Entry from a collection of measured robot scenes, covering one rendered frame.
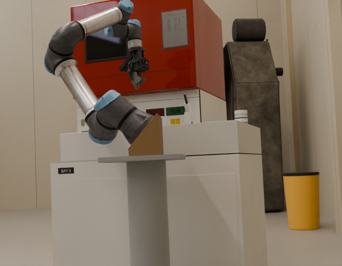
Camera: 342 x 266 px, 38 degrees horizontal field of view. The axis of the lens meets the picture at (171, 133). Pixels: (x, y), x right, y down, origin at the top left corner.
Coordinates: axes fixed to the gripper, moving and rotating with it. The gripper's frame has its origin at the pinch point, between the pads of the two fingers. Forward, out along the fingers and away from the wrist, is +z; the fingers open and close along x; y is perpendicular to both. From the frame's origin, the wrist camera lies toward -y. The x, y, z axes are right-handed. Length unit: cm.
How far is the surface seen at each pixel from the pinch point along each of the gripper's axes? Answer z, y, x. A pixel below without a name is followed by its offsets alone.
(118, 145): 31.0, 0.9, -17.8
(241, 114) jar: 17, 37, 43
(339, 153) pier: 28, 8, 295
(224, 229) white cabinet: 74, 45, -3
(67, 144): 26.9, -25.7, -25.9
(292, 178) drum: 47, -59, 334
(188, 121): 19.6, 19.8, 15.7
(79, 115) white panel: 0, -69, 25
